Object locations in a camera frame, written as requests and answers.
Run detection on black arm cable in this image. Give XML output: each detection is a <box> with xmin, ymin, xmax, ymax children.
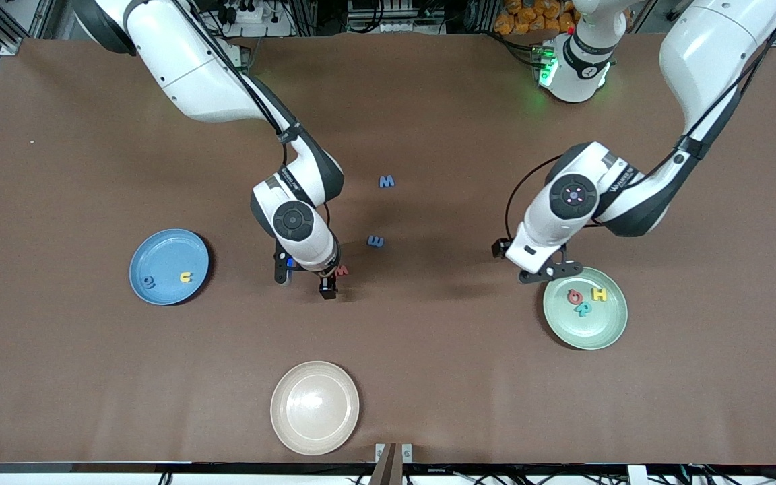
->
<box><xmin>172</xmin><ymin>0</ymin><xmax>333</xmax><ymax>233</ymax></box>
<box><xmin>505</xmin><ymin>0</ymin><xmax>776</xmax><ymax>243</ymax></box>

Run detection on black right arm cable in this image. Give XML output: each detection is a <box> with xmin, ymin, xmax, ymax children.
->
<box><xmin>172</xmin><ymin>0</ymin><xmax>333</xmax><ymax>233</ymax></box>

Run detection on green plate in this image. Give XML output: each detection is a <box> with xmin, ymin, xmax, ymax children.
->
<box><xmin>542</xmin><ymin>267</ymin><xmax>629</xmax><ymax>351</ymax></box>

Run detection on blue plate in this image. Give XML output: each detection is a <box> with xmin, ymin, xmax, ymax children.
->
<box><xmin>129</xmin><ymin>229</ymin><xmax>210</xmax><ymax>306</ymax></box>

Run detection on orange packets pile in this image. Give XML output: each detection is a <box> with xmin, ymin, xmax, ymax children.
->
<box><xmin>494</xmin><ymin>0</ymin><xmax>581</xmax><ymax>36</ymax></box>

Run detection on metal mount bracket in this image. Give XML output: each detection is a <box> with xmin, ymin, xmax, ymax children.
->
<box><xmin>369</xmin><ymin>443</ymin><xmax>414</xmax><ymax>485</ymax></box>

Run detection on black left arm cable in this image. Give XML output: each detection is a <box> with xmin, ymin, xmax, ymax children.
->
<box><xmin>505</xmin><ymin>0</ymin><xmax>776</xmax><ymax>243</ymax></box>

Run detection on white power strip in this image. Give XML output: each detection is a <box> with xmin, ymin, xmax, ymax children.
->
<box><xmin>216</xmin><ymin>0</ymin><xmax>273</xmax><ymax>38</ymax></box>

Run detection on beige plate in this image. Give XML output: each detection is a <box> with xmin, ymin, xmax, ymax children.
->
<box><xmin>270</xmin><ymin>361</ymin><xmax>361</xmax><ymax>456</ymax></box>

